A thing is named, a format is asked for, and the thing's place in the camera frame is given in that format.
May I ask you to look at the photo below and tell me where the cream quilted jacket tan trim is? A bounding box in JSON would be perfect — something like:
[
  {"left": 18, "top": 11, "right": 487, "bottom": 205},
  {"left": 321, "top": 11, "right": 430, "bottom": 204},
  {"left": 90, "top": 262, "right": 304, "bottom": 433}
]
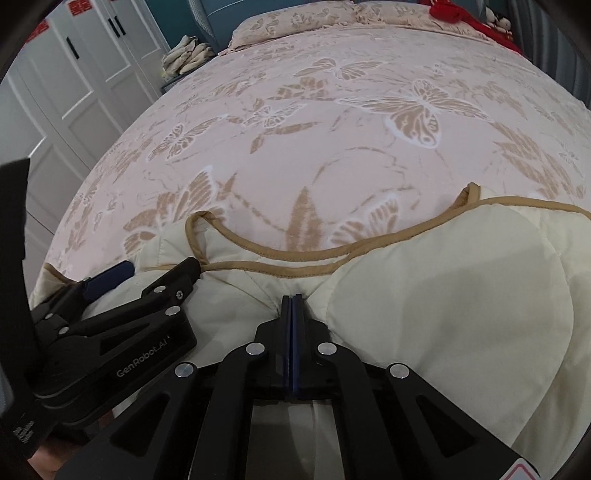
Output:
[{"left": 30, "top": 182, "right": 591, "bottom": 480}]

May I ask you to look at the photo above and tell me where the white wardrobe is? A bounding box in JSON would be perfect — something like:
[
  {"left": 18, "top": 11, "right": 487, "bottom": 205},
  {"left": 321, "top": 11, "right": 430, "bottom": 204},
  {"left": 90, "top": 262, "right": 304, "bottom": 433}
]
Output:
[{"left": 0, "top": 0, "right": 163, "bottom": 288}]

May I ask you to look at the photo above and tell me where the pink butterfly print blanket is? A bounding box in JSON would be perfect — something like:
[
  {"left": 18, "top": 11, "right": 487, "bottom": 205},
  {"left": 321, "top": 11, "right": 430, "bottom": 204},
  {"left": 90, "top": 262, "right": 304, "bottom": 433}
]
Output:
[{"left": 46, "top": 21, "right": 591, "bottom": 288}]

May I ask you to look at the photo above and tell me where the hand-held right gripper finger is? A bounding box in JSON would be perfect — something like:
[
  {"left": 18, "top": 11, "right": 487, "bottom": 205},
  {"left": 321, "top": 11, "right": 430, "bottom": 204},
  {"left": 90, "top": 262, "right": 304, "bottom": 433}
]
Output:
[
  {"left": 292, "top": 295, "right": 542, "bottom": 480},
  {"left": 55, "top": 295, "right": 293, "bottom": 480}
]

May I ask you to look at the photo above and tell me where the stack of folded beige cloths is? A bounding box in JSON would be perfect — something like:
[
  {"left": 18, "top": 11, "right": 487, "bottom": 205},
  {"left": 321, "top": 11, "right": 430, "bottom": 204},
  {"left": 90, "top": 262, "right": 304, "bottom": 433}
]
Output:
[{"left": 161, "top": 35, "right": 217, "bottom": 77}]

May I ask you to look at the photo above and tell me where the red garment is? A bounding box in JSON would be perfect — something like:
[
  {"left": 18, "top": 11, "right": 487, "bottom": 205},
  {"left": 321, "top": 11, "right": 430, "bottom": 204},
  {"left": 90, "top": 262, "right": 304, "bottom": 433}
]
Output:
[{"left": 427, "top": 0, "right": 523, "bottom": 54}]

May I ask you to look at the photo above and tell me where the pink floral pillow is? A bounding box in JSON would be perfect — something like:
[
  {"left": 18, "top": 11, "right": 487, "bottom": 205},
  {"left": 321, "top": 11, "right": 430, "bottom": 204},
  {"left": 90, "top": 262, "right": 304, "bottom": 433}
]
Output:
[
  {"left": 229, "top": 0, "right": 362, "bottom": 50},
  {"left": 353, "top": 0, "right": 462, "bottom": 29}
]

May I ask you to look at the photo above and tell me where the grey curtain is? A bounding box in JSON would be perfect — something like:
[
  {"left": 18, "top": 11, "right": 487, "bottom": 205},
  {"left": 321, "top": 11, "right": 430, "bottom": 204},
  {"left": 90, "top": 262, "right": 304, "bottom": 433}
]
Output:
[{"left": 507, "top": 0, "right": 591, "bottom": 112}]

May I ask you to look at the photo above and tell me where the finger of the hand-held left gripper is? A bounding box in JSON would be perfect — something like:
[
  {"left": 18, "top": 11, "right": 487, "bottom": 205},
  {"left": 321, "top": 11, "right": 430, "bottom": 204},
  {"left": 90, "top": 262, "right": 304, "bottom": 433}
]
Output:
[
  {"left": 55, "top": 257, "right": 201, "bottom": 343},
  {"left": 31, "top": 260, "right": 136, "bottom": 325}
]

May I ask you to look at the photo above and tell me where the blue bed headboard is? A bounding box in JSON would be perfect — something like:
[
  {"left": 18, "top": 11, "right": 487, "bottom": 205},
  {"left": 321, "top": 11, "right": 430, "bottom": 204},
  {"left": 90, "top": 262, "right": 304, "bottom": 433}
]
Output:
[{"left": 187, "top": 0, "right": 260, "bottom": 48}]

